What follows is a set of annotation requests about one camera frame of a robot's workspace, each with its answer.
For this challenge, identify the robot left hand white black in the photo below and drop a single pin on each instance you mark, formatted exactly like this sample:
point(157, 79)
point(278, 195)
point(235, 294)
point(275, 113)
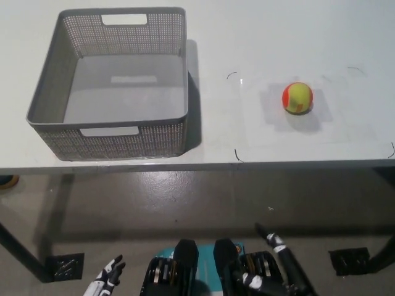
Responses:
point(106, 277)

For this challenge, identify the yellow orange tennis ball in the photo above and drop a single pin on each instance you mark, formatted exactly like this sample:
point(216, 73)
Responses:
point(297, 98)

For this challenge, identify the black floor foot plate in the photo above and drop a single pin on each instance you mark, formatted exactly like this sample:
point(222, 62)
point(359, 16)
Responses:
point(348, 261)
point(64, 266)

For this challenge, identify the robot body left black block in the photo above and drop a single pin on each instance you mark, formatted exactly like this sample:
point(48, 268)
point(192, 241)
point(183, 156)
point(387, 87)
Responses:
point(185, 256)

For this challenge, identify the robot body black block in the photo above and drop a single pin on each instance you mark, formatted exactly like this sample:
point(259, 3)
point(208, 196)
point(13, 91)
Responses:
point(225, 256)
point(185, 256)

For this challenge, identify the black metal table leg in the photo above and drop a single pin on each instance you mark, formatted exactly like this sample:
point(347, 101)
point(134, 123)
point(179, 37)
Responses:
point(21, 249)

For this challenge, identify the robot body right black block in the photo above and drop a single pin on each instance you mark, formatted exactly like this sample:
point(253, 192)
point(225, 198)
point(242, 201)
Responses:
point(225, 256)

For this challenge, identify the grey perforated plastic basket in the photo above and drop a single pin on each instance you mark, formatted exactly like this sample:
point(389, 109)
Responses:
point(123, 145)

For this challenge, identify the yellow black round object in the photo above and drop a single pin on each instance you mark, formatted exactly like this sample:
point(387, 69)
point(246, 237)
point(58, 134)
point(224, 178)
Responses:
point(7, 182)

